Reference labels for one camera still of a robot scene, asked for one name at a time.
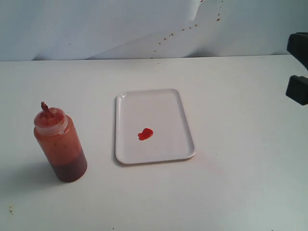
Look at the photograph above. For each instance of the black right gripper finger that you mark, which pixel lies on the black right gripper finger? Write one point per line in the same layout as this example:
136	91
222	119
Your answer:
297	46
297	89

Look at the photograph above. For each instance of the red sauce squeeze bottle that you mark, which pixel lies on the red sauce squeeze bottle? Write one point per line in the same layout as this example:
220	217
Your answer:
56	134

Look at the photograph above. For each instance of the red sauce blob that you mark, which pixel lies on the red sauce blob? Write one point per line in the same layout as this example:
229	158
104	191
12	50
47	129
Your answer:
145	134

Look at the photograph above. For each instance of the white rectangular plastic tray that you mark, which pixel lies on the white rectangular plastic tray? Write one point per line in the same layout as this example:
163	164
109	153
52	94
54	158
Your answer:
160	110

